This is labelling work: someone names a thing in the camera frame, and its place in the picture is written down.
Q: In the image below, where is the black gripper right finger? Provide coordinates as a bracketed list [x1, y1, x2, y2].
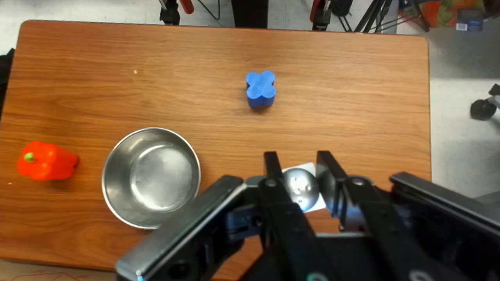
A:
[315, 151, 473, 281]

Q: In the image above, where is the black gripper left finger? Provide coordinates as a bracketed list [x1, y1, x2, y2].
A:
[248, 151, 340, 281]

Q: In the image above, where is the stainless steel bowl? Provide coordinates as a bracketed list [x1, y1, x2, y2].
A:
[99, 127, 203, 232]

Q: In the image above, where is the blue clover-shaped block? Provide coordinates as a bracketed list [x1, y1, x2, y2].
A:
[243, 71, 278, 112]

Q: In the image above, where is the colourful patterned cloth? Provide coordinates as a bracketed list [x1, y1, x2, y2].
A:
[418, 0, 488, 32]

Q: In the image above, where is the orange toy bell pepper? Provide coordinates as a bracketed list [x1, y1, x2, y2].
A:
[15, 141, 81, 183]

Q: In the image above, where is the black vertical post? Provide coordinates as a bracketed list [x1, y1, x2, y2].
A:
[231, 0, 270, 30]

